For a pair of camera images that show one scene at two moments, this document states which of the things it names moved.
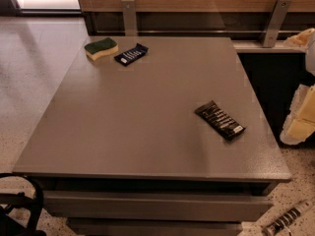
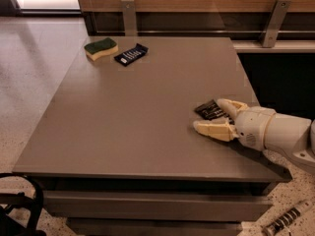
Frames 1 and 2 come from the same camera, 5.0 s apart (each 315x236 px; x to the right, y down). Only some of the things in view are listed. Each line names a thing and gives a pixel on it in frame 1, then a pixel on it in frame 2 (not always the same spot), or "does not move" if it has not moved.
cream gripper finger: x=300 y=122 → x=217 y=128
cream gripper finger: x=304 y=39 → x=231 y=107
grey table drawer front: x=157 y=206 does not move
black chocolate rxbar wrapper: x=222 y=124 does not move
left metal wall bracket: x=129 y=17 does not move
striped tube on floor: x=291 y=214 does not move
